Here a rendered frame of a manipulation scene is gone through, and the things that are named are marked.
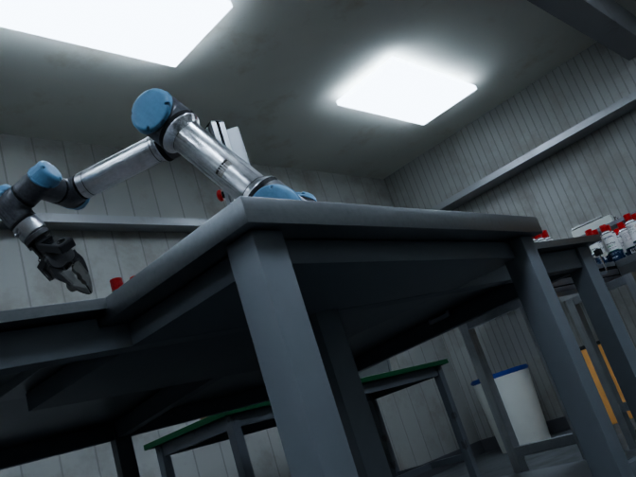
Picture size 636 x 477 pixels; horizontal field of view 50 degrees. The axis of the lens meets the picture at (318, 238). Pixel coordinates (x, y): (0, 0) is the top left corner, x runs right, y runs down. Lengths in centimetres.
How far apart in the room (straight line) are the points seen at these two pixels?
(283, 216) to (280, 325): 16
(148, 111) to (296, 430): 103
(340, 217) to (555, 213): 556
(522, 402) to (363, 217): 514
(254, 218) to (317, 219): 13
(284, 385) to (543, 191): 581
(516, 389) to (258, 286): 530
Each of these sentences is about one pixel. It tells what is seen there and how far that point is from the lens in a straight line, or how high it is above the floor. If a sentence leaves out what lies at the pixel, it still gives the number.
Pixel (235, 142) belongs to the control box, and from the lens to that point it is 211.
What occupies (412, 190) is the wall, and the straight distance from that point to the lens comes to 733.
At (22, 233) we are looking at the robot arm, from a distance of 193.
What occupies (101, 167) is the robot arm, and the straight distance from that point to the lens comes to 195.
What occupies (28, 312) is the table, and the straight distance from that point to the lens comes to 116.
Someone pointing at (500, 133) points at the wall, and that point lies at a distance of 686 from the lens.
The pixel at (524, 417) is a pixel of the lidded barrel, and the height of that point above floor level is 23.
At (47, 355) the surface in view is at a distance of 119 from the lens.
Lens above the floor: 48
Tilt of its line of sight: 17 degrees up
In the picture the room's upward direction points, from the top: 18 degrees counter-clockwise
